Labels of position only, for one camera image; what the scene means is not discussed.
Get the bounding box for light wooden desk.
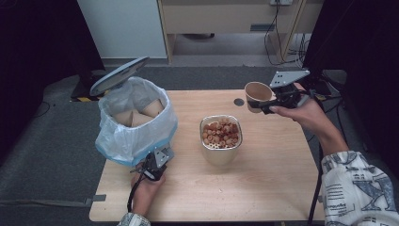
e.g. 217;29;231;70
157;0;324;64

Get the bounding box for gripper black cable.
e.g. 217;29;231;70
306;140;325;226
126;174;146;214

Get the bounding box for white cabinet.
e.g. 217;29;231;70
77;0;168;59

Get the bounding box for black hanging cables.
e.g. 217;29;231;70
263;0;310;68

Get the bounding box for metal container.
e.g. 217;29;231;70
199;114;244;167

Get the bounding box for person's right hand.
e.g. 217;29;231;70
268;95;329;136

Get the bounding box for thin black floor cable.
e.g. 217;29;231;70
30;100;52;120

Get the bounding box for black curtain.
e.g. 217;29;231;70
301;0;399;180
0;0;106;166

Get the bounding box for person's left hand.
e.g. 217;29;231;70
130;170;167;218

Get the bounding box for white grey lidded trash can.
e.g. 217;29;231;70
89;56;175;158

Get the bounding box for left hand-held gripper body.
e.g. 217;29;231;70
131;145;175;182

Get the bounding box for discarded brown paper cup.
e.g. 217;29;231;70
130;110;155;128
112;108;135;128
140;98;166;119

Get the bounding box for translucent plastic trash bag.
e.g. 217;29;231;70
95;76;179;168

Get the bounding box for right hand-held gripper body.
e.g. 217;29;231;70
268;69;315;110

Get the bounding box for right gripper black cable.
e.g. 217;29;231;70
306;140;325;226

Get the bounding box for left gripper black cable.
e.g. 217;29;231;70
126;174;146;214

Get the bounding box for pile of round brown snacks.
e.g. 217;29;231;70
201;117;241;149

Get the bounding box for grey tape strip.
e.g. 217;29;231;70
84;194;107;207

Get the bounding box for black yellow striped stand base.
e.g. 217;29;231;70
70;73;118;104
309;71;332;102

